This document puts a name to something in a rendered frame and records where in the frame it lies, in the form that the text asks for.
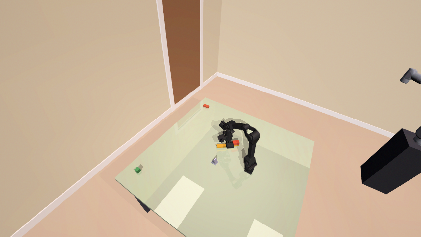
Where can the orange bar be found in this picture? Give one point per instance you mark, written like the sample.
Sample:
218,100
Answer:
236,143

